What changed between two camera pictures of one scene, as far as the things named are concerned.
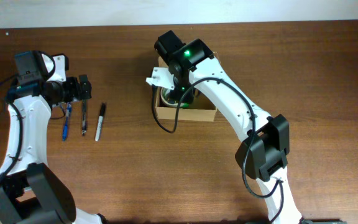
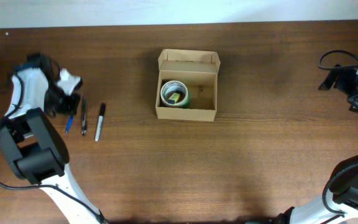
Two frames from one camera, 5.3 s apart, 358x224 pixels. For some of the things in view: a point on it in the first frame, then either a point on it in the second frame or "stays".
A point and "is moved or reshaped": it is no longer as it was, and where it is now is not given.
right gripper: x=183 y=94 → x=340 y=82
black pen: x=84 y=117 stays
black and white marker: x=100 y=122 stays
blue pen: x=68 y=111 is moved or reshaped
